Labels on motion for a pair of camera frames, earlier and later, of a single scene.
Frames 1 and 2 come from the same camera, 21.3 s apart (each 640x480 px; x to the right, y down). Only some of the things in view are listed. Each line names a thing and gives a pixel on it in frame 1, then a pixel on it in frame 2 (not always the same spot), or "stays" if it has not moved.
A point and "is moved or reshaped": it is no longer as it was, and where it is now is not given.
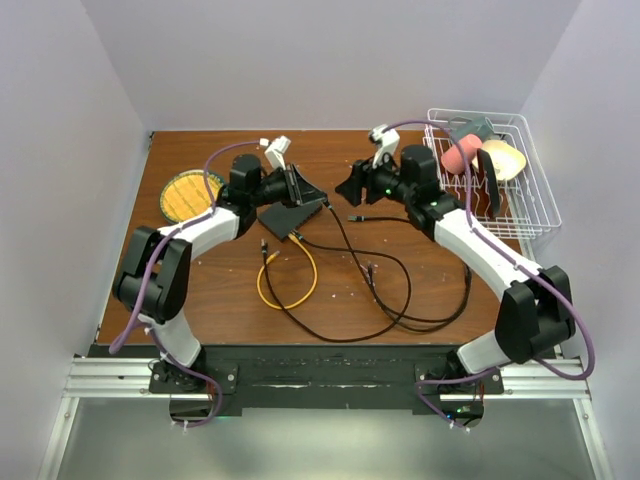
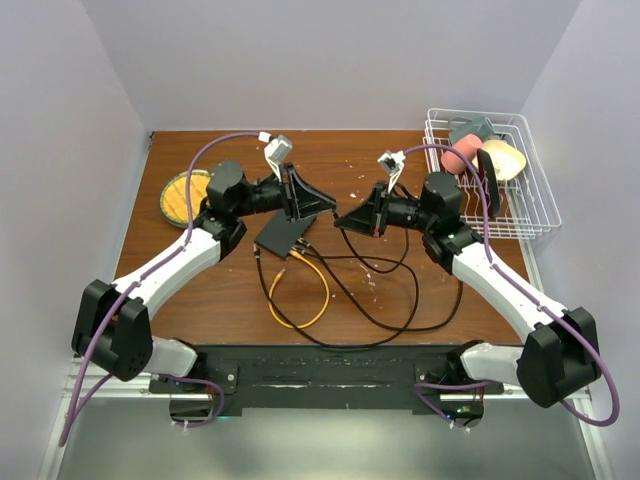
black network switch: x=281 y=221 is moved or reshaped
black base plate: x=317 y=377 stays
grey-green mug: x=481 y=126 stays
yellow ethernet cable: x=295 y=239 -> x=297 y=255
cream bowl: x=507 y=161 stays
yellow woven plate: x=186 y=195 stays
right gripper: x=361 y=177 -> x=367 y=217
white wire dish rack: x=490 y=169 stays
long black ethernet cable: x=339 y=248 is moved or reshaped
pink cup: x=452 y=159 stays
